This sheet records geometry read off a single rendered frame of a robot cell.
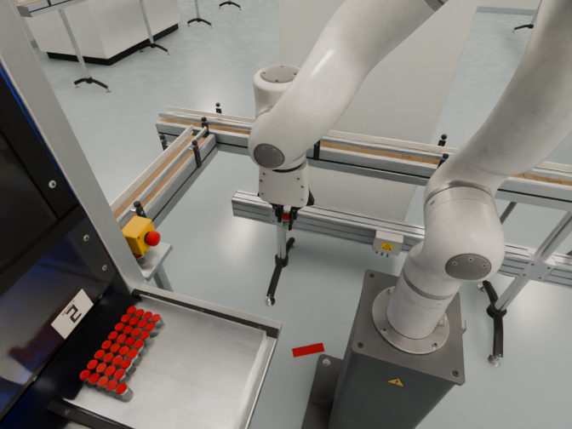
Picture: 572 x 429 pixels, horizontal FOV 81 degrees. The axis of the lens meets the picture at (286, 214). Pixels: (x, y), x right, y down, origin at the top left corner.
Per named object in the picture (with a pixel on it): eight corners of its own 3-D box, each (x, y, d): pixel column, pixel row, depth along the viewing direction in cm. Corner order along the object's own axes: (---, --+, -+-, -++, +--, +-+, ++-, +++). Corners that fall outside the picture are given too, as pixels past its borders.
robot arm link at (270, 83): (302, 163, 57) (308, 132, 63) (302, 90, 47) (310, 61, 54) (254, 160, 58) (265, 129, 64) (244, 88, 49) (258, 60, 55)
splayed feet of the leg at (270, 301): (261, 305, 187) (260, 290, 177) (287, 240, 222) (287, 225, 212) (275, 308, 185) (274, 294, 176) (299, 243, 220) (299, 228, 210)
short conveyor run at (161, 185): (122, 279, 98) (101, 243, 87) (77, 267, 101) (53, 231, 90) (221, 153, 145) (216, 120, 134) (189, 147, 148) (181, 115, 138)
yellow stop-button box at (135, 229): (120, 250, 90) (111, 231, 85) (136, 231, 95) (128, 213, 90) (145, 256, 89) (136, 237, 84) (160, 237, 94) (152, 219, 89)
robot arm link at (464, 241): (456, 260, 77) (502, 176, 61) (466, 334, 64) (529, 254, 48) (402, 250, 79) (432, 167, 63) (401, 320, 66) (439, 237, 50)
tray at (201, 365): (71, 405, 70) (63, 399, 68) (144, 301, 88) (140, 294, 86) (220, 465, 63) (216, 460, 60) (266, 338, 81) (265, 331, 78)
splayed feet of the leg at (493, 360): (485, 364, 163) (497, 351, 153) (474, 282, 198) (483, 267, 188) (503, 369, 161) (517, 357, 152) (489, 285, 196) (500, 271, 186)
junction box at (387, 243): (371, 250, 156) (375, 237, 150) (373, 243, 160) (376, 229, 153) (398, 256, 154) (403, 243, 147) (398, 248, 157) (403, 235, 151)
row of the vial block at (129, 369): (111, 396, 71) (104, 388, 68) (159, 322, 84) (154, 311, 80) (120, 399, 71) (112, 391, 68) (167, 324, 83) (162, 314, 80)
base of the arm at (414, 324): (447, 298, 91) (473, 254, 78) (449, 365, 78) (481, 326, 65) (376, 280, 95) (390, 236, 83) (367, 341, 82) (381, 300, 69)
